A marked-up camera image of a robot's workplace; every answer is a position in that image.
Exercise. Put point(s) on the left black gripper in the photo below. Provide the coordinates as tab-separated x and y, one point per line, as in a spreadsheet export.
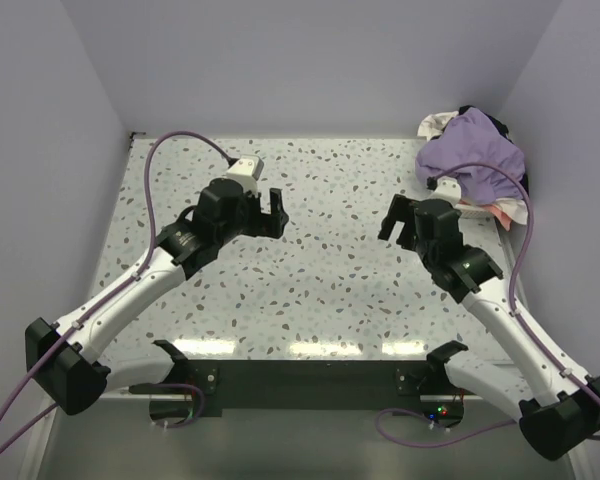
262	222

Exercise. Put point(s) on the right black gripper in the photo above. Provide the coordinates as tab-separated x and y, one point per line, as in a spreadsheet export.
401	206

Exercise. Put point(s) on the purple t shirt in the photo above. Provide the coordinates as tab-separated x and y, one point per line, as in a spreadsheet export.
471	150

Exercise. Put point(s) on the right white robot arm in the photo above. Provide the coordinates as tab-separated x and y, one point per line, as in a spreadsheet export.
554	400

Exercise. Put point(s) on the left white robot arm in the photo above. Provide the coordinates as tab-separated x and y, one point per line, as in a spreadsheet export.
63	356

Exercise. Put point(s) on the white laundry basket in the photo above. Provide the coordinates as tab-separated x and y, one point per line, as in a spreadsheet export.
473	212

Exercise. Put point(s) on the white pink t shirt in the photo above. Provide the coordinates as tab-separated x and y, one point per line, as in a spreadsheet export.
505	210

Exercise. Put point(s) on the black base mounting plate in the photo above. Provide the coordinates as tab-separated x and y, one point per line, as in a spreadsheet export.
218	386

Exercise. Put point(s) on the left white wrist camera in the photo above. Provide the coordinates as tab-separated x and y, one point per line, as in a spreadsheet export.
246	171

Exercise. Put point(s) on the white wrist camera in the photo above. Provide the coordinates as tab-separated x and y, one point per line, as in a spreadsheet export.
246	171
444	188

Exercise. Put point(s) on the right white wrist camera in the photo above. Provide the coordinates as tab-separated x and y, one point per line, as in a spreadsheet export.
444	188

